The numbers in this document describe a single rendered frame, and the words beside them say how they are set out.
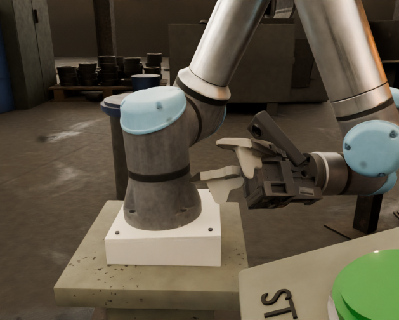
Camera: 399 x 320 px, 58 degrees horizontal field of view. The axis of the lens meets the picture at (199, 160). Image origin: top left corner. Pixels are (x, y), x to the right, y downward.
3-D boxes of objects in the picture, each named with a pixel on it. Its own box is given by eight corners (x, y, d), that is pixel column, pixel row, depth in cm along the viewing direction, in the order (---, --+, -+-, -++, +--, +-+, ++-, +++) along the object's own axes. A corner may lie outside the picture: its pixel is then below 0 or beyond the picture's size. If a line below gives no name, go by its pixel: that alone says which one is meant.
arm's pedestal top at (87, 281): (55, 307, 59) (52, 287, 58) (108, 214, 89) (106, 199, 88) (251, 312, 58) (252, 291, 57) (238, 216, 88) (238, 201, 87)
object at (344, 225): (346, 207, 149) (373, 21, 125) (409, 235, 128) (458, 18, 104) (312, 220, 139) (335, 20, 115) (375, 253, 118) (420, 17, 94)
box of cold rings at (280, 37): (269, 99, 388) (274, 20, 361) (290, 115, 310) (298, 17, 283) (173, 99, 385) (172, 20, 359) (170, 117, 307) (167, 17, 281)
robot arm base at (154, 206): (114, 232, 64) (106, 180, 61) (134, 195, 78) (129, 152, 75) (199, 230, 63) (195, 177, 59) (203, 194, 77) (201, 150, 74)
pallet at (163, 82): (168, 89, 454) (167, 53, 439) (165, 100, 378) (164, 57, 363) (71, 89, 449) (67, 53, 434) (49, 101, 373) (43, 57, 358)
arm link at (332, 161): (340, 145, 61) (314, 164, 68) (317, 143, 60) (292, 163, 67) (353, 186, 58) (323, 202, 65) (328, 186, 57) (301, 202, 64)
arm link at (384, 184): (377, 143, 68) (362, 182, 71) (328, 140, 65) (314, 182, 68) (409, 161, 61) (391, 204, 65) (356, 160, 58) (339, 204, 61)
